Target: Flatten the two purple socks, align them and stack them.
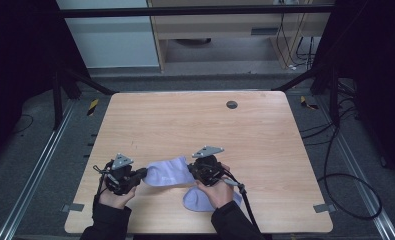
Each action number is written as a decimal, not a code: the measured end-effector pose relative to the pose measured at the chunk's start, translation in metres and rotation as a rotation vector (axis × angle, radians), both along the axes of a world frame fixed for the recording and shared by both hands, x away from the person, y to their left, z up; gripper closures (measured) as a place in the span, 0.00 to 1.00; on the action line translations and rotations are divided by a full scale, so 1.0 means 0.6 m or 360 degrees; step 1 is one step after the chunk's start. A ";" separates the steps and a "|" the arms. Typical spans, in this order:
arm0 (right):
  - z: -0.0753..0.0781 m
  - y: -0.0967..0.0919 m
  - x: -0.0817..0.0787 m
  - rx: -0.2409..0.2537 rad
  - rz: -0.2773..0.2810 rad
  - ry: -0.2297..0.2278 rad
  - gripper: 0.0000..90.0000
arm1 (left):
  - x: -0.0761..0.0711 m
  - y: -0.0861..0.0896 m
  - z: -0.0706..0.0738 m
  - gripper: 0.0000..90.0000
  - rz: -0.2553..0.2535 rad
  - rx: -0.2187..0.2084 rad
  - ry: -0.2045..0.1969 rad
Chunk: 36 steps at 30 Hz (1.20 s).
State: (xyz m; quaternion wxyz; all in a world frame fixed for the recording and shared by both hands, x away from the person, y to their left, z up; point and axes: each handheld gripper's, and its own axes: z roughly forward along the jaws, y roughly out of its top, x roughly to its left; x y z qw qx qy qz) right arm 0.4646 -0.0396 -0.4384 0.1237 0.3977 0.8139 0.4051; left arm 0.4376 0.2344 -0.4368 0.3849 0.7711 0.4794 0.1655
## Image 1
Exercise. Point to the white cabinet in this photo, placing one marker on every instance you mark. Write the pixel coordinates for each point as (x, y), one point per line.
(111, 43)

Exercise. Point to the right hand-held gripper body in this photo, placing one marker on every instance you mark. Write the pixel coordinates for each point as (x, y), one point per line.
(206, 170)

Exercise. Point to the person's right hand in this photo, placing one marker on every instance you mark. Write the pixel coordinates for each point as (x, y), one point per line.
(220, 196)

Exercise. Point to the black horizontal frame bar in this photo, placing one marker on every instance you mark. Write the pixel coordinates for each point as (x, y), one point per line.
(185, 11)

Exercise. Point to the yellow black striped tape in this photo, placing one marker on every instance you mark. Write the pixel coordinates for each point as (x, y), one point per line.
(307, 103)
(92, 107)

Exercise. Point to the aluminium floor rail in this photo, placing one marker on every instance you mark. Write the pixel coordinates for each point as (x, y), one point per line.
(361, 173)
(35, 173)

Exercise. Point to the person's left hand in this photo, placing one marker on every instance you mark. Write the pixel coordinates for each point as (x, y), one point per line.
(115, 200)

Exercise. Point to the person's left black sleeve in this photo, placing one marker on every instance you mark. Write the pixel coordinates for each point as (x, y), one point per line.
(106, 221)

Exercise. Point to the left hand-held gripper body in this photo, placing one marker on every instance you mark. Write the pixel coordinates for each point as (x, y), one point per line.
(120, 178)

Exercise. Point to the light purple sock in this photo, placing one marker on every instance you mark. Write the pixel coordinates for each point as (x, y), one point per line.
(168, 171)
(195, 201)

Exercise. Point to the grey round table grommet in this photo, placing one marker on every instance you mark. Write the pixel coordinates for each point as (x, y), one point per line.
(231, 104)

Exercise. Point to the black frame stand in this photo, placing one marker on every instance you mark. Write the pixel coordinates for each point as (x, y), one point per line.
(334, 100)
(57, 100)

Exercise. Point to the grey tape piece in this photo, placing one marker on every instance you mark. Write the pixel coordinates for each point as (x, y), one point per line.
(324, 208)
(73, 207)

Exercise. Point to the light wooden desk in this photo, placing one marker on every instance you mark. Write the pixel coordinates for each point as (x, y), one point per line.
(218, 28)

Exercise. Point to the black curtain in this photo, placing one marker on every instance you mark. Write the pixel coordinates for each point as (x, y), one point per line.
(18, 66)
(378, 66)

